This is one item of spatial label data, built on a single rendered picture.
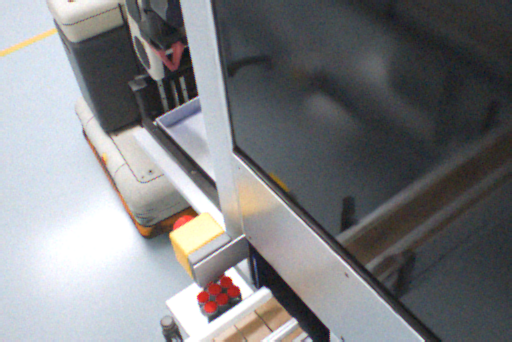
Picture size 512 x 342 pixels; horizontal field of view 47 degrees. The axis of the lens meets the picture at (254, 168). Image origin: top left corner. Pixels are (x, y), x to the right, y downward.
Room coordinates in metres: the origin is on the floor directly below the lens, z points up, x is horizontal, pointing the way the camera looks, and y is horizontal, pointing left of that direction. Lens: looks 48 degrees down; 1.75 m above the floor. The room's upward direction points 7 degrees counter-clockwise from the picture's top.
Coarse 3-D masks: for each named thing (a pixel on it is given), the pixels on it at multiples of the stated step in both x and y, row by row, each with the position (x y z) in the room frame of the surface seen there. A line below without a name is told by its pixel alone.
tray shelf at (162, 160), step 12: (144, 132) 0.93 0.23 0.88; (144, 144) 0.90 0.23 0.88; (156, 144) 0.89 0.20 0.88; (156, 156) 0.86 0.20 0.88; (168, 156) 0.85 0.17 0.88; (168, 168) 0.82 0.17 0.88; (180, 168) 0.81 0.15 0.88; (180, 180) 0.78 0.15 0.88; (192, 180) 0.78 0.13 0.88; (180, 192) 0.76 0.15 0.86; (192, 192) 0.75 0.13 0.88; (192, 204) 0.72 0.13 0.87; (204, 204) 0.71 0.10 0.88; (216, 216) 0.68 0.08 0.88
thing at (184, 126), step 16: (176, 112) 0.95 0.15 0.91; (192, 112) 0.97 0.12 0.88; (160, 128) 0.92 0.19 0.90; (176, 128) 0.93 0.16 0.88; (192, 128) 0.93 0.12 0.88; (176, 144) 0.86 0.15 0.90; (192, 144) 0.88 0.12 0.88; (192, 160) 0.81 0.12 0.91; (208, 160) 0.83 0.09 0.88; (208, 176) 0.76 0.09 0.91
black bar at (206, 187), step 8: (144, 120) 0.95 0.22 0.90; (152, 128) 0.92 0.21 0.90; (152, 136) 0.91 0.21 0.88; (160, 136) 0.89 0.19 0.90; (160, 144) 0.88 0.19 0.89; (168, 144) 0.87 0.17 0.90; (168, 152) 0.85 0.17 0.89; (176, 152) 0.84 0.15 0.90; (176, 160) 0.82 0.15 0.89; (184, 160) 0.82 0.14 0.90; (184, 168) 0.80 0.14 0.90; (192, 168) 0.79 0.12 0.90; (192, 176) 0.77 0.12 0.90; (200, 176) 0.77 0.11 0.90; (200, 184) 0.75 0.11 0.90; (208, 184) 0.75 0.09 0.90; (208, 192) 0.73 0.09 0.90; (216, 192) 0.72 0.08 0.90; (216, 200) 0.70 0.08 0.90
